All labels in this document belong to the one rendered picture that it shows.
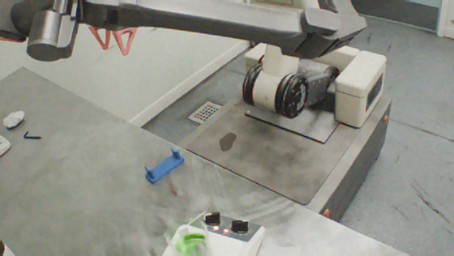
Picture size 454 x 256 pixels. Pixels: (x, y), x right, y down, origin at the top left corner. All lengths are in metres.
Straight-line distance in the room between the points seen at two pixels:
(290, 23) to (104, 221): 0.56
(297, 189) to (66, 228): 0.78
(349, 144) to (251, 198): 0.76
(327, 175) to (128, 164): 0.72
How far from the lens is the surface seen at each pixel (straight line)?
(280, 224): 0.71
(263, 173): 1.33
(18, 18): 0.63
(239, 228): 0.65
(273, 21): 0.61
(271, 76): 1.30
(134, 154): 0.94
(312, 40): 0.64
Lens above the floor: 1.34
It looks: 39 degrees down
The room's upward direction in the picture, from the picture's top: 10 degrees counter-clockwise
